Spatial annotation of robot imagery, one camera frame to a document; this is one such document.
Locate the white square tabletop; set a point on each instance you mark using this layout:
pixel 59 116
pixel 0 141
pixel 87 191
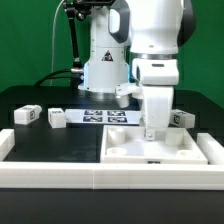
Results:
pixel 127 144

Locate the white fiducial tag plate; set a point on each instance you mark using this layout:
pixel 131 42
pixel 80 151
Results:
pixel 102 116

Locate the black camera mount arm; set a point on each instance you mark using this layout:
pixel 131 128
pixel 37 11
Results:
pixel 80 10

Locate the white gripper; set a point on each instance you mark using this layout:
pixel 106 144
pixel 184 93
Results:
pixel 154 85

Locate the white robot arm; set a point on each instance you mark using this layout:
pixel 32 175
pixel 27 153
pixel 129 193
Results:
pixel 134 44

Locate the white U-shaped obstacle fence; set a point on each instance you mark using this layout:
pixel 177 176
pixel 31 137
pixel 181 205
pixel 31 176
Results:
pixel 104 176

